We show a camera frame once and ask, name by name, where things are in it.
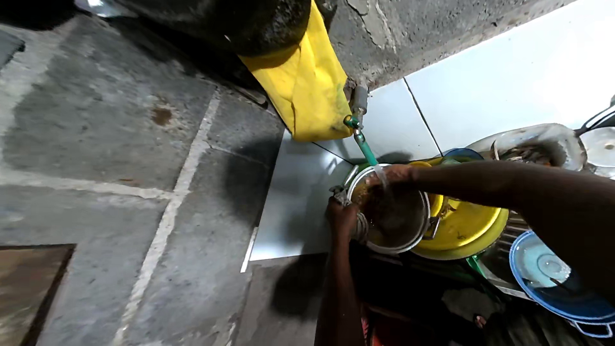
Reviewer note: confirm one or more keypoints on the small yellow bowl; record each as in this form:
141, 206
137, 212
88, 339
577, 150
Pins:
435, 202

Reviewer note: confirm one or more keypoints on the green tap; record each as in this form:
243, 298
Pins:
366, 148

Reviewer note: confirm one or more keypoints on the large yellow basin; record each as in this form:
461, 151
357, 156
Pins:
473, 226

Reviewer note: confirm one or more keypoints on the yellow plastic sack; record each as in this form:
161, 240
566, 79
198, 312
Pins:
314, 91

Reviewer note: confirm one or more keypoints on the person's left fingers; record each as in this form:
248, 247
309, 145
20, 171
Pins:
335, 203

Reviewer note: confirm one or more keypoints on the person's legs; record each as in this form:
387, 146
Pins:
523, 327

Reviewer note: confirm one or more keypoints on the blue round bowl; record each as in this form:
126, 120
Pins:
463, 154

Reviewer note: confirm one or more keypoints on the large black container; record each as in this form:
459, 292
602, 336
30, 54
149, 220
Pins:
216, 24

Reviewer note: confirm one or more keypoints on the person's right hand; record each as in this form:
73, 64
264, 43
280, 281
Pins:
399, 176

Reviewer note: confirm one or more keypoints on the brown wooden board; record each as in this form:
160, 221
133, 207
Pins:
29, 288

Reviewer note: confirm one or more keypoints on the translucent round plastic lid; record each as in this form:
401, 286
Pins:
550, 266

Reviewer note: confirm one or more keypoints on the person's right forearm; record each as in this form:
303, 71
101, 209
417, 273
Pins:
519, 192

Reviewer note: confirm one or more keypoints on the person's left hand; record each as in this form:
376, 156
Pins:
343, 218

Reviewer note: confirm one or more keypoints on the white oblong basin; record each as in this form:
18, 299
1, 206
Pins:
567, 142

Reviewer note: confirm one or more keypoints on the slatted dish rack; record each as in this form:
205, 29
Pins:
514, 230

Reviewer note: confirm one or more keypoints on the person's left forearm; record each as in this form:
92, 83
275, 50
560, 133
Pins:
342, 288

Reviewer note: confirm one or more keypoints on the blue basin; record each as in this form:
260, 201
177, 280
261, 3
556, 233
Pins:
567, 298

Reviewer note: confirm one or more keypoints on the silver metal pot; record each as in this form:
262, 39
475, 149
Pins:
401, 230

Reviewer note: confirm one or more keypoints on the grey cloth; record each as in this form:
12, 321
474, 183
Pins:
360, 228

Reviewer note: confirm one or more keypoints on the person's right fingers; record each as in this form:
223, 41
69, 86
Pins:
374, 179

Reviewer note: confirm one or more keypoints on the person's body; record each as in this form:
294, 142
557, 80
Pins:
399, 331

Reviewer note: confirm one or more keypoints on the round silver lid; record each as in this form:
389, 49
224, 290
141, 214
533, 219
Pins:
600, 144

